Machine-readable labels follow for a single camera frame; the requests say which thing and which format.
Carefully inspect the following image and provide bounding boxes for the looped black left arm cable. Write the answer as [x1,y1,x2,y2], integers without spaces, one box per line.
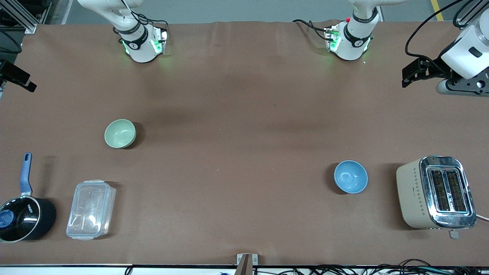
[453,0,489,29]

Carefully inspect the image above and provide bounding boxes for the tangled black cables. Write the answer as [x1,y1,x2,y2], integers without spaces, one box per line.
[283,259,489,275]

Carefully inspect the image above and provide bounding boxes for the left base plate green light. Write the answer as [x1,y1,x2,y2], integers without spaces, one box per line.
[324,25,341,53]

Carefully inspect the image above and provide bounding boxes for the long black left arm cable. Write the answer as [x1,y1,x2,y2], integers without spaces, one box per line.
[405,0,466,61]

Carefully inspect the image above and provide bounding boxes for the metal bracket with brown strut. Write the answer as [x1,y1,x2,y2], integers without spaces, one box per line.
[236,253,258,275]

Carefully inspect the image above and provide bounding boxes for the black saucepan blue handle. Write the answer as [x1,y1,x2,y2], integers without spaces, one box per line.
[0,153,57,243]

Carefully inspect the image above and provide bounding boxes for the blue bowl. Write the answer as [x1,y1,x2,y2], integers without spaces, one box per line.
[334,160,368,194]

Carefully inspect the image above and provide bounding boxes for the black base cable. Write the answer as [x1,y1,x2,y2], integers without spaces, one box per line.
[292,19,330,41]
[136,11,169,33]

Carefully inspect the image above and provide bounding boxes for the brown table cover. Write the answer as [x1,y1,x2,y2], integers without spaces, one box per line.
[0,20,489,267]

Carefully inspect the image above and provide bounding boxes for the pale green bowl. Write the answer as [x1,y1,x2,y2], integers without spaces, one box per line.
[104,119,137,149]

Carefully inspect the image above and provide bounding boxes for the black left base cable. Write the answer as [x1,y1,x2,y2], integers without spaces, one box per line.
[292,19,330,41]

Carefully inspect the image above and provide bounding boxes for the clear plastic lidded container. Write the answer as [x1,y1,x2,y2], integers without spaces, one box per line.
[66,180,117,241]

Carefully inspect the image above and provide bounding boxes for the aluminium frame profile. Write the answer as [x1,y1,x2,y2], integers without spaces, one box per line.
[0,0,39,34]

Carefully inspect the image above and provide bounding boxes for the beige chrome toaster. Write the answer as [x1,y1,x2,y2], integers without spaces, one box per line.
[396,155,477,239]

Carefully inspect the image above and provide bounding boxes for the glass pan lid blue knob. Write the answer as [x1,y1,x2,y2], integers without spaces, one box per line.
[0,196,41,242]

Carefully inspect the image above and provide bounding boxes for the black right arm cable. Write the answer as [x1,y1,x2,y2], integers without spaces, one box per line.
[0,30,23,54]

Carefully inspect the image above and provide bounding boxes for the black right base cable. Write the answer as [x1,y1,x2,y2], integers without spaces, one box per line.
[136,11,169,33]

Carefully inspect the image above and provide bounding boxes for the right base plate green light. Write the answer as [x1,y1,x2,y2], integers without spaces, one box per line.
[152,26,169,55]

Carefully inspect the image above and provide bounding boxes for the base plate green light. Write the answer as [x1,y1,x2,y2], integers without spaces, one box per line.
[324,25,341,53]
[152,26,169,55]

